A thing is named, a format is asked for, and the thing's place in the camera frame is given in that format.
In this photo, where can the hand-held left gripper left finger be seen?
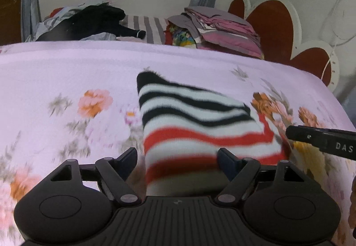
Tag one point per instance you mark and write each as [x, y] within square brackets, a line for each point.
[128, 161]

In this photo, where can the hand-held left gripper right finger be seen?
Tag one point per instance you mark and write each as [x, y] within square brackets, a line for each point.
[224, 163]

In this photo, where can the red black white striped sweater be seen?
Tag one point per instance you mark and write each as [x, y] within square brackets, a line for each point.
[194, 123]

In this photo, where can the white grey crumpled clothes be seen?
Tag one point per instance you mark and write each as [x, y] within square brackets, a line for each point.
[54, 22]

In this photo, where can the pink floral blanket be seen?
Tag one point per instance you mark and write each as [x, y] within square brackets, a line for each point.
[69, 68]

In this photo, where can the red white flower-shaped headboard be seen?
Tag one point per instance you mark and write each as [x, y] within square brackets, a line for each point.
[275, 29]

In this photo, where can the folded pink grey bedding stack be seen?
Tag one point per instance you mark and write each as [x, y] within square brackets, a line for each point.
[225, 32]

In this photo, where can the colourful patterned cloth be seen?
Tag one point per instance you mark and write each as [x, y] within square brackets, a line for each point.
[180, 37]

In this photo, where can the grey white striped cloth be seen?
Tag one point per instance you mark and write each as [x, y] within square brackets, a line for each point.
[151, 27]

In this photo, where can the black garment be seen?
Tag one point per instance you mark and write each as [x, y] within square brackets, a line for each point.
[89, 20]

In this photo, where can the brown wooden door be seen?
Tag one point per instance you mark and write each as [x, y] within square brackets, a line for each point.
[9, 4]

